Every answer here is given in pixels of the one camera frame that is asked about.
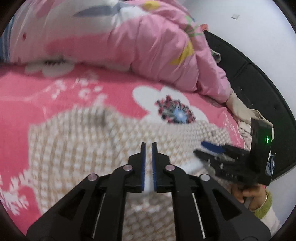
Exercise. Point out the beige white checkered knit cardigan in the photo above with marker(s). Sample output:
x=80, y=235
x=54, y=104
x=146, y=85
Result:
x=66, y=148

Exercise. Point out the black padded headboard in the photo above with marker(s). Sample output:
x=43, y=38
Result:
x=257, y=91

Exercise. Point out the blue cartoon pillow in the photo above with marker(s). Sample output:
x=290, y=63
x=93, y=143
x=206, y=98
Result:
x=5, y=41

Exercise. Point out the cream clothes pile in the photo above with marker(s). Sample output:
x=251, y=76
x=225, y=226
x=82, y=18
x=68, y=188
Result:
x=243, y=115

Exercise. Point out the right hand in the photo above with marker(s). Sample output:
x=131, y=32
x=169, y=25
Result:
x=257, y=194

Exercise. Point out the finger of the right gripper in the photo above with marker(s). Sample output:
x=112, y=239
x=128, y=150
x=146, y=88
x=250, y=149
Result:
x=218, y=149
x=211, y=160

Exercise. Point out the white green fuzzy sleeve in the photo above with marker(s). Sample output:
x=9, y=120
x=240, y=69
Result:
x=267, y=215

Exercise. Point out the pink floral fleece blanket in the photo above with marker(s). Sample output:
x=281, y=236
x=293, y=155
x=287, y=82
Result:
x=34, y=93

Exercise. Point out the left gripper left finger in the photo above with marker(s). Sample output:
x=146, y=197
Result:
x=95, y=208

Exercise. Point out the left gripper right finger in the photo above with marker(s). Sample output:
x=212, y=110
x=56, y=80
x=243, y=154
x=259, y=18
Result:
x=202, y=208

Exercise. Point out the pink floral quilt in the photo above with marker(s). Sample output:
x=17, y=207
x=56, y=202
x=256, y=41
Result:
x=157, y=40

